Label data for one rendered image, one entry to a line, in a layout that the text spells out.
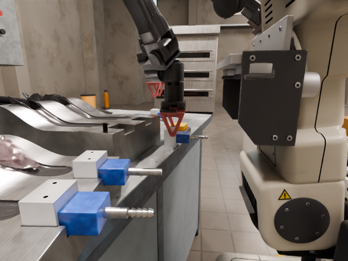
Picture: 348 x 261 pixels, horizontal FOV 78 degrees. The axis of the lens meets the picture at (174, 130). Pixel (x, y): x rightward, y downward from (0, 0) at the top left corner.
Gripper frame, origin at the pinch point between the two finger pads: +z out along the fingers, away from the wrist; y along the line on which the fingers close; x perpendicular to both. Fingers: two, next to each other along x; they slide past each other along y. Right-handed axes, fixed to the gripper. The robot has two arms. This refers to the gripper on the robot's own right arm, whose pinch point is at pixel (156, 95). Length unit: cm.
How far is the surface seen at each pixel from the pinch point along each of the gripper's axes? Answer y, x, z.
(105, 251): 71, 8, 25
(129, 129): 54, 7, 4
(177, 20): -891, -140, -242
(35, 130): 60, -14, 4
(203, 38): -488, -5, -103
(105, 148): 63, 5, 6
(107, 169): 76, 12, 5
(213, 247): -8, 31, 93
